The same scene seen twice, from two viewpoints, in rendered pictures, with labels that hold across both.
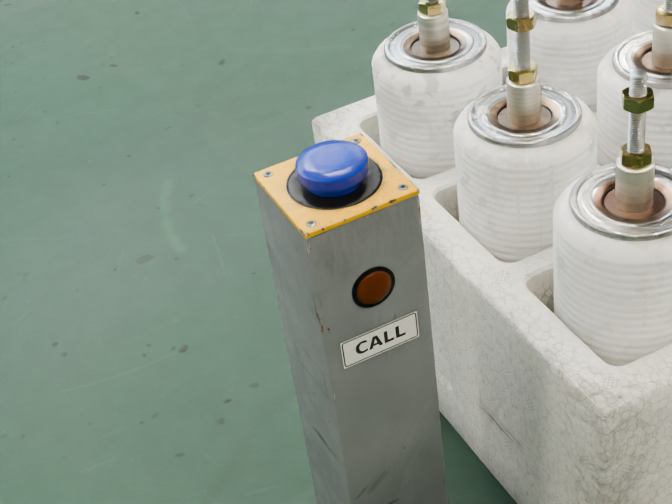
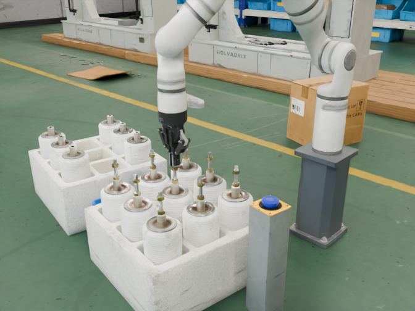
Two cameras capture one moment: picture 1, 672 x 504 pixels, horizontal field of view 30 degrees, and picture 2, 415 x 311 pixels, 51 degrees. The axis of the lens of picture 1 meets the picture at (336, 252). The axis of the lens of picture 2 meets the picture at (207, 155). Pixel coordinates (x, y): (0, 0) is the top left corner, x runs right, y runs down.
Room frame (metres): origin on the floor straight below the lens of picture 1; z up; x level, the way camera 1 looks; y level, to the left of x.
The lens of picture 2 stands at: (0.96, 0.82, 0.82)
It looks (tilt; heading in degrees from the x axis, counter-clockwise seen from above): 23 degrees down; 254
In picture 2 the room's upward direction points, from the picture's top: straight up
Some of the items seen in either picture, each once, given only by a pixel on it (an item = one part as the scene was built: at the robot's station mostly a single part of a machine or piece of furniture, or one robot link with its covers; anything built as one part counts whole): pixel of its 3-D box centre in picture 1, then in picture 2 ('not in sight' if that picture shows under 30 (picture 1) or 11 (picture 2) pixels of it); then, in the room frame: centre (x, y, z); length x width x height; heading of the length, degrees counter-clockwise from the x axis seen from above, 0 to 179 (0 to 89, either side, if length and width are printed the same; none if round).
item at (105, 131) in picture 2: not in sight; (112, 143); (0.87, -0.90, 0.16); 0.10 x 0.10 x 0.18
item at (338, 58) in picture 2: not in sight; (335, 71); (0.25, -0.30, 0.54); 0.09 x 0.09 x 0.17; 24
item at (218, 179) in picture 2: not in sight; (209, 180); (0.63, -0.29, 0.25); 0.08 x 0.08 x 0.01
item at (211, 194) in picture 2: not in sight; (210, 207); (0.63, -0.29, 0.16); 0.10 x 0.10 x 0.18
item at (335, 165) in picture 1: (333, 172); (270, 202); (0.57, 0.00, 0.32); 0.04 x 0.04 x 0.02
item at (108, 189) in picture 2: not in sight; (117, 188); (0.90, -0.31, 0.25); 0.08 x 0.08 x 0.01
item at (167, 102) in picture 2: not in sight; (178, 95); (0.73, -0.25, 0.52); 0.11 x 0.09 x 0.06; 20
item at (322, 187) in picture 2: not in sight; (322, 192); (0.25, -0.30, 0.15); 0.15 x 0.15 x 0.30; 30
